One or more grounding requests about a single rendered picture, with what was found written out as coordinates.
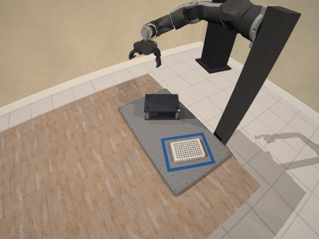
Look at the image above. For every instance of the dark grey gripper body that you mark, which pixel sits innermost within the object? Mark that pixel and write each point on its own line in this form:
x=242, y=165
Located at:
x=145, y=46

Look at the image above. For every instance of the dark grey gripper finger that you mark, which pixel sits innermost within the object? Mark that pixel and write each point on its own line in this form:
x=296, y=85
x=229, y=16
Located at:
x=158, y=55
x=131, y=54

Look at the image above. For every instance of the blue tape square outline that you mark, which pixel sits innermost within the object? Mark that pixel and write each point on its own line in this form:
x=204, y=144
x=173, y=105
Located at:
x=189, y=166

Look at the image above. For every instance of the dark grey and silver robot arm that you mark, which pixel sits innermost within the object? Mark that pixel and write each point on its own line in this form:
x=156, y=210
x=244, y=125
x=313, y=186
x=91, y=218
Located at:
x=238, y=16

